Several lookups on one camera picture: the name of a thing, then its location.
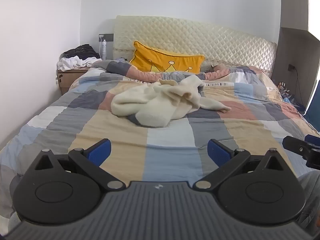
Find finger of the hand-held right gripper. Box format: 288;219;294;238
282;136;310;159
304;134;320;147

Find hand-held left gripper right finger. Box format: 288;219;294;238
194;139;288;190

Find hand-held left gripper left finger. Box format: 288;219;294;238
34;138;124;191

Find cream and navy fleece garment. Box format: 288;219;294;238
111;74;232;128

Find white crumpled clothes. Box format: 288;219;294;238
57;56;102;71

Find black clothes pile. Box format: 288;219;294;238
63;44;100;59

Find dark blue chair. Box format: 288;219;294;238
304;79;320;132

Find patchwork checked duvet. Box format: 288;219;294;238
0;59;320;220

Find light blue cloth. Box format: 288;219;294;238
283;94;301;105

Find group of small bottles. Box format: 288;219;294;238
278;80;292;93

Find wooden nightstand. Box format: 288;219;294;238
57;67;89;95

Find dark grey cloth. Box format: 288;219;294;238
200;64;220;74

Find clear plastic bottle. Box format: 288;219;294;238
100;39;108;60

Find yellow crown print pillow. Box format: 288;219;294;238
129;41;205;74

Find cream quilted headboard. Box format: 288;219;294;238
113;15;277;74

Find black cable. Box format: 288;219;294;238
294;67;307;112

